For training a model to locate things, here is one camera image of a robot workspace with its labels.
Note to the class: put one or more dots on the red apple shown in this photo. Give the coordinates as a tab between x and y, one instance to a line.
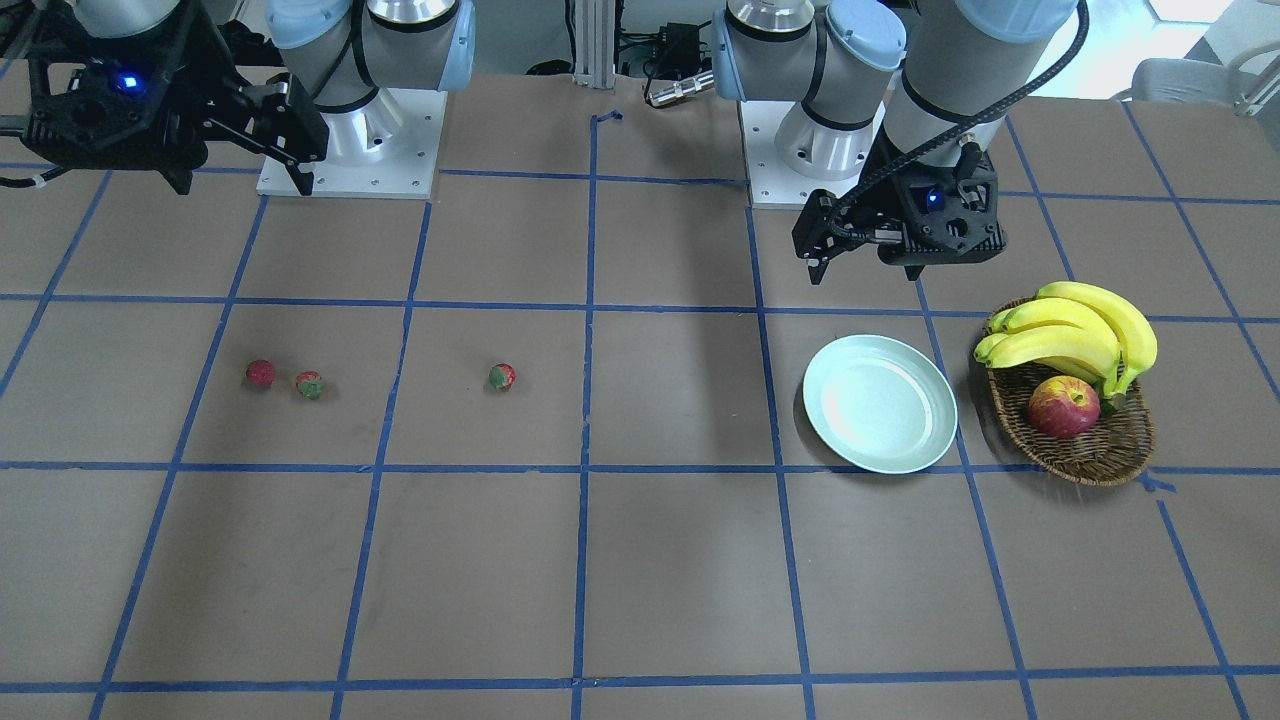
1063	407

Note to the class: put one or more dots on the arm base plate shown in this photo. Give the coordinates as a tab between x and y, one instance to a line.
384	149
788	155

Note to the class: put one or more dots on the aluminium frame post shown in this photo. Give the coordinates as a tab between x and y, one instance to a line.
595	26

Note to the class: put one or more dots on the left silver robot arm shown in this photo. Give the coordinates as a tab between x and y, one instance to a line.
894	117

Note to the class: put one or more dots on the red strawberry green top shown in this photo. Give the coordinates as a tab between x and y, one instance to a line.
310	385

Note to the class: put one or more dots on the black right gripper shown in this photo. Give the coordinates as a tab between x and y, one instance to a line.
212	72

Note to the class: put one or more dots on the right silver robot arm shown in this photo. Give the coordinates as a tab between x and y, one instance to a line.
342	99

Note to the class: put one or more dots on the brown wicker basket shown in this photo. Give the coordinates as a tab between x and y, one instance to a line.
1115	450

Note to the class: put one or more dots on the light green plate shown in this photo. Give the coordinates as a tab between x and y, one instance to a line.
879	404

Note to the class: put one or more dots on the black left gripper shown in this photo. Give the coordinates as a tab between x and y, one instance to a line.
886	203

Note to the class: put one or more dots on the yellow banana bunch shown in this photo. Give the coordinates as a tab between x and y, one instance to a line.
1080	329

